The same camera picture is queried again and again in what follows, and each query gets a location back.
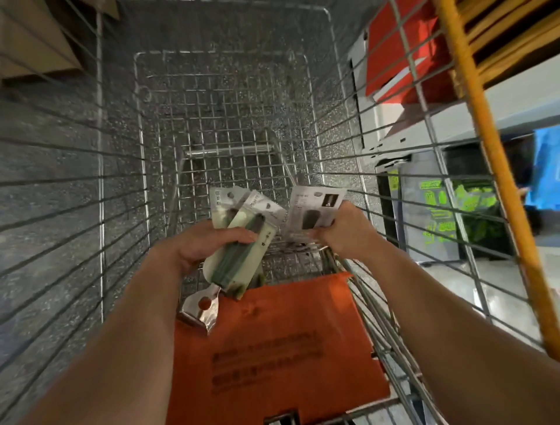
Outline person's right hand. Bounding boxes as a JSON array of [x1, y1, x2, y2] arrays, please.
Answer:
[[306, 201, 388, 264]]

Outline person's left hand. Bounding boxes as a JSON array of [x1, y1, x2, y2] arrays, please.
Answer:
[[151, 219, 261, 278]]

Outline black headed green peeler packet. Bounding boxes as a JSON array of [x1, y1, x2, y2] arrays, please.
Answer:
[[178, 190, 290, 336], [209, 186, 253, 231]]

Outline orange wire shopping cart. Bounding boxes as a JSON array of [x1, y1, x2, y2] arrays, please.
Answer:
[[0, 0, 560, 425]]

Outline kitchen tools display rack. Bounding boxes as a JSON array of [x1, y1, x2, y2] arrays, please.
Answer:
[[348, 0, 560, 351]]

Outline person's left forearm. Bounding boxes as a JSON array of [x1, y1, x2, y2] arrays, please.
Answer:
[[17, 249, 198, 425]]

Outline person's right forearm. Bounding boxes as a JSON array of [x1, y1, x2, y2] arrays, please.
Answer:
[[363, 236, 560, 425]]

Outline orange cart seat flap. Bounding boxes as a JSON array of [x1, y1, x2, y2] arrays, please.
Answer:
[[166, 271, 392, 425]]

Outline green black packets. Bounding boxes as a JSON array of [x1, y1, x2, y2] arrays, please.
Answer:
[[420, 177, 507, 248]]

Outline red packets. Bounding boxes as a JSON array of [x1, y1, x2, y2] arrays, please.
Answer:
[[366, 0, 456, 106]]

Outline large open cardboard box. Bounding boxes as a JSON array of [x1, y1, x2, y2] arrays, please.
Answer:
[[0, 0, 84, 82]]

